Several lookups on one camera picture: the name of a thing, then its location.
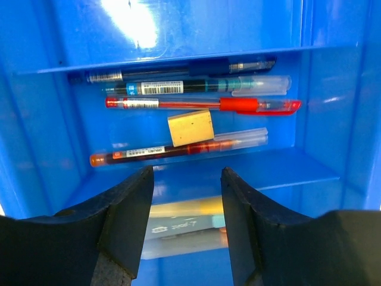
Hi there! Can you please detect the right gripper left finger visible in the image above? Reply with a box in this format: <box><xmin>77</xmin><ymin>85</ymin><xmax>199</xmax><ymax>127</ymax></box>
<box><xmin>1</xmin><ymin>166</ymin><xmax>154</xmax><ymax>285</ymax></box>

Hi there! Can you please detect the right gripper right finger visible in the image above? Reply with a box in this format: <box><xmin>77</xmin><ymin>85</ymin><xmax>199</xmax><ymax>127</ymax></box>
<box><xmin>221</xmin><ymin>167</ymin><xmax>380</xmax><ymax>285</ymax></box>

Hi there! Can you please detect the blue highlighter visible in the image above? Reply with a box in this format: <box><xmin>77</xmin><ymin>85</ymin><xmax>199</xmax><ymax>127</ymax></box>
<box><xmin>145</xmin><ymin>214</ymin><xmax>226</xmax><ymax>240</ymax></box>

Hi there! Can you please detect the yellow highlighter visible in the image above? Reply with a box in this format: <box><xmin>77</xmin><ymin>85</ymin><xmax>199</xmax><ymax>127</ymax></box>
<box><xmin>149</xmin><ymin>197</ymin><xmax>224</xmax><ymax>218</ymax></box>

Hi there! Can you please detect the blue compartment tray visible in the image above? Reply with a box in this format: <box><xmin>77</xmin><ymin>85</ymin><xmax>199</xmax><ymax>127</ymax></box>
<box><xmin>1</xmin><ymin>1</ymin><xmax>380</xmax><ymax>285</ymax></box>

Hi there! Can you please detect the red pen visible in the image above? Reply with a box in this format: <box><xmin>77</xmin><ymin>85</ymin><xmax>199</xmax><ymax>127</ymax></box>
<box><xmin>89</xmin><ymin>128</ymin><xmax>268</xmax><ymax>167</ymax></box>

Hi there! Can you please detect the red pen crossed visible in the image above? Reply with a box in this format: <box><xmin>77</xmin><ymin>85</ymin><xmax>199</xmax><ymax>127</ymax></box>
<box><xmin>105</xmin><ymin>97</ymin><xmax>302</xmax><ymax>116</ymax></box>

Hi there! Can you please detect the tan eraser block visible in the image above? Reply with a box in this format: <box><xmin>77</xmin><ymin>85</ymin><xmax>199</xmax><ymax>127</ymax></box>
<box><xmin>167</xmin><ymin>110</ymin><xmax>215</xmax><ymax>147</ymax></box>

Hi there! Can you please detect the blue pen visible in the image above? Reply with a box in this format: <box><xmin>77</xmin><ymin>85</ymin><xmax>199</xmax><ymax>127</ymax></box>
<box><xmin>103</xmin><ymin>76</ymin><xmax>292</xmax><ymax>97</ymax></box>

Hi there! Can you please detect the blue pen crossed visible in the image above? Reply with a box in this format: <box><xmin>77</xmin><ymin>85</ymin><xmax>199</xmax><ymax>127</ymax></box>
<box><xmin>67</xmin><ymin>55</ymin><xmax>277</xmax><ymax>85</ymax></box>

